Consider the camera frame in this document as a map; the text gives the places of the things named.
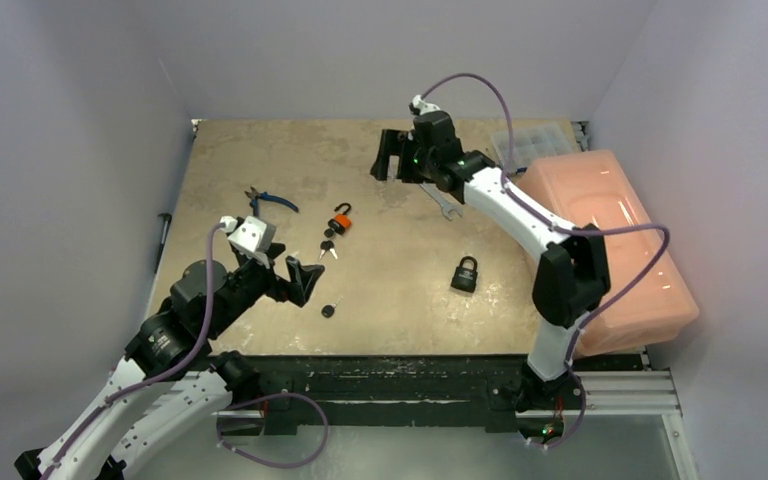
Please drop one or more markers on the orange black padlock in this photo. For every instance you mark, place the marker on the orange black padlock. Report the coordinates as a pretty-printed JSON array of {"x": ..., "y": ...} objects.
[{"x": 341, "y": 222}]

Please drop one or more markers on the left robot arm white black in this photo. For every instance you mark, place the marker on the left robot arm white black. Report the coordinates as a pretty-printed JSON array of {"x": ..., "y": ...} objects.
[{"x": 168, "y": 379}]

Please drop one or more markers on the pink plastic toolbox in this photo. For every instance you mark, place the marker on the pink plastic toolbox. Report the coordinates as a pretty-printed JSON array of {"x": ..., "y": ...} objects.
[{"x": 592, "y": 188}]

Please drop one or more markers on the black key bunch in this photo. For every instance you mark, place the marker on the black key bunch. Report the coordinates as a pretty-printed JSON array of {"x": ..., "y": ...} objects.
[{"x": 327, "y": 245}]

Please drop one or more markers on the blue handle pliers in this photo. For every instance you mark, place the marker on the blue handle pliers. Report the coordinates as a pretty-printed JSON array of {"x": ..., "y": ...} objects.
[{"x": 256, "y": 198}]

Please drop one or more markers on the large silver wrench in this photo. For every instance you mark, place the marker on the large silver wrench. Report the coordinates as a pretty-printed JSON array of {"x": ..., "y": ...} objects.
[{"x": 448, "y": 209}]

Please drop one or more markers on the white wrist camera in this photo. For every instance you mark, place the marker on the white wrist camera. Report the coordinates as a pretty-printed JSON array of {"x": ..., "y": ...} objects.
[
  {"x": 249, "y": 238},
  {"x": 419, "y": 106}
]

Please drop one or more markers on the aluminium frame rail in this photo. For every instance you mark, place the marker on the aluminium frame rail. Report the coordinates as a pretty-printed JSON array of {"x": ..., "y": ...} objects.
[{"x": 616, "y": 393}]

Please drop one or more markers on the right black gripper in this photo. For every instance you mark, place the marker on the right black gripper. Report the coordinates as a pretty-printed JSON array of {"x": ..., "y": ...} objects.
[{"x": 404, "y": 156}]

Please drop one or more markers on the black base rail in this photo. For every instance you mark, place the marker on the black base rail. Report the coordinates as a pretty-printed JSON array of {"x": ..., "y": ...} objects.
[{"x": 492, "y": 392}]

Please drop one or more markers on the single black key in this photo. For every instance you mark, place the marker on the single black key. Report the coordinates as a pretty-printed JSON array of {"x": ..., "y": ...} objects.
[{"x": 329, "y": 310}]

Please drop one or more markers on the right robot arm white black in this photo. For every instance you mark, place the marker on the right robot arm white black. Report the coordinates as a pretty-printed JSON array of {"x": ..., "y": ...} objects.
[{"x": 572, "y": 268}]

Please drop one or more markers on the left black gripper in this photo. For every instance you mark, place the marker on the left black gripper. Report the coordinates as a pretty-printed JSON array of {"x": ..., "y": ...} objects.
[{"x": 302, "y": 278}]

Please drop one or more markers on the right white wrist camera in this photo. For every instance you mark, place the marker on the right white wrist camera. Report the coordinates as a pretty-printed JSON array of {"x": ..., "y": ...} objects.
[{"x": 419, "y": 106}]

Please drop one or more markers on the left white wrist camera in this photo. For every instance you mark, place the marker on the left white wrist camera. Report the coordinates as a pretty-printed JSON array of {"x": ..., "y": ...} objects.
[{"x": 249, "y": 238}]

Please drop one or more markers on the clear plastic organizer box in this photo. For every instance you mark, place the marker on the clear plastic organizer box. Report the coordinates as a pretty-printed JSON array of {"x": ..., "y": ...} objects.
[{"x": 529, "y": 144}]

